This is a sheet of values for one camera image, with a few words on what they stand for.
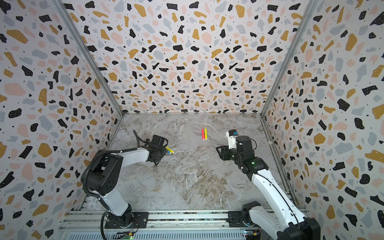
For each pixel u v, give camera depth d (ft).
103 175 1.57
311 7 2.33
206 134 3.59
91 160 1.65
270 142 3.57
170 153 3.20
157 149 2.57
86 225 2.37
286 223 1.30
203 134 3.59
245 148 1.89
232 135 2.29
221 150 2.35
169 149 3.24
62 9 2.29
